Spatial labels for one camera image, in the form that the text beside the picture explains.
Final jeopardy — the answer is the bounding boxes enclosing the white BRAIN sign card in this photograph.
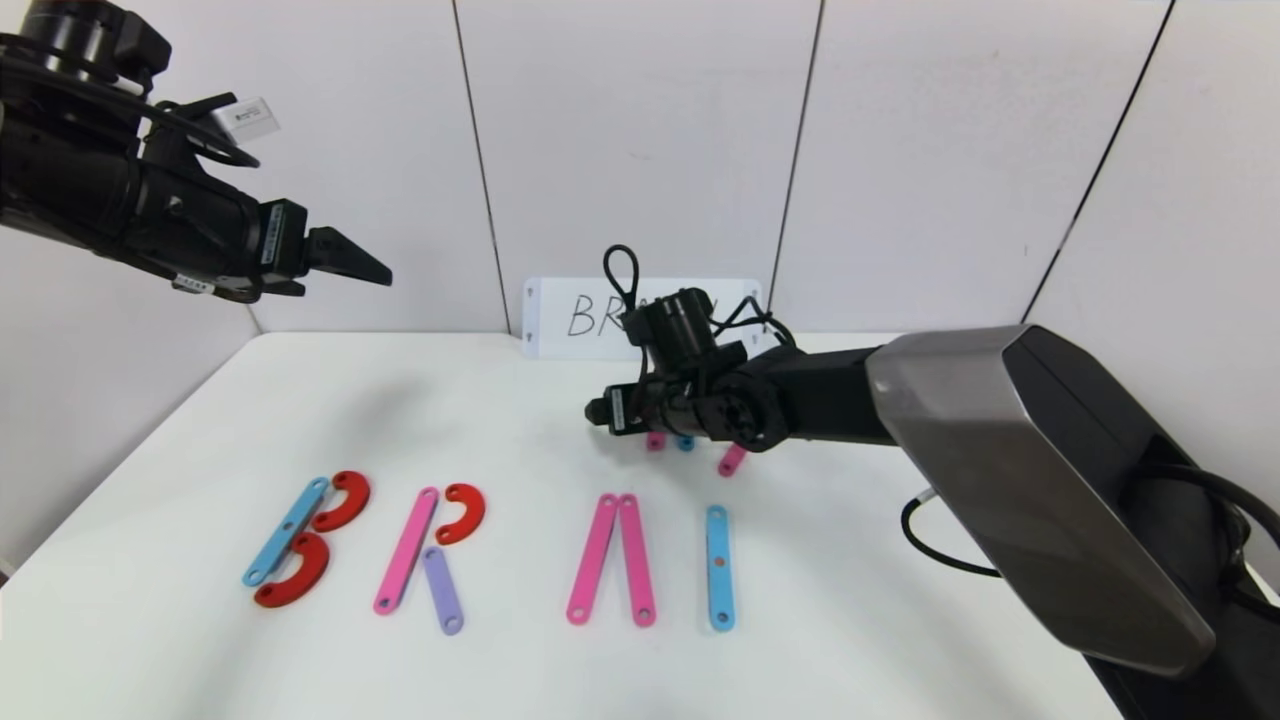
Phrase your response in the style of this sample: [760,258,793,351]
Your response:
[522,279,763,362]

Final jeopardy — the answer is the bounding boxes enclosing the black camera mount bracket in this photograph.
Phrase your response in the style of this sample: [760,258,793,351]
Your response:
[150,93,263,169]
[640,340,749,383]

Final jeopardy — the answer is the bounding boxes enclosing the red C-shaped piece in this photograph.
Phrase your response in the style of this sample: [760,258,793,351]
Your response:
[436,483,488,546]
[311,471,371,533]
[253,531,331,609]

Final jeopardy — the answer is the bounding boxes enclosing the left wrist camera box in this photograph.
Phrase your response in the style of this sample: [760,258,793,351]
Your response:
[213,97,281,143]

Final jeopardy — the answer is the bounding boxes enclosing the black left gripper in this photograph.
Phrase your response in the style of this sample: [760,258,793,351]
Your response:
[129,159,394,303]

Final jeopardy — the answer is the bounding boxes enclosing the light blue holed strip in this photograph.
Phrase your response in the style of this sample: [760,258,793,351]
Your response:
[242,477,331,588]

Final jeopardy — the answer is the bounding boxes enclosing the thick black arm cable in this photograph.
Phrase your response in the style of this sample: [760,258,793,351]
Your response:
[900,488,1003,579]

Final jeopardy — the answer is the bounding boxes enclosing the long blue holed strip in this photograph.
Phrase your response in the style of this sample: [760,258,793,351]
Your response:
[705,505,736,632]

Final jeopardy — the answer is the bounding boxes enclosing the looped black camera cable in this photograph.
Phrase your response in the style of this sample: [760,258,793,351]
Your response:
[603,245,646,336]

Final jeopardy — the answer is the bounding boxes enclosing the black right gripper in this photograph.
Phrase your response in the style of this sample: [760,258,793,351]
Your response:
[584,382,680,436]

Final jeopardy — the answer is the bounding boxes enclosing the short purple holed strip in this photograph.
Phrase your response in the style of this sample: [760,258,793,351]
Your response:
[421,546,465,637]

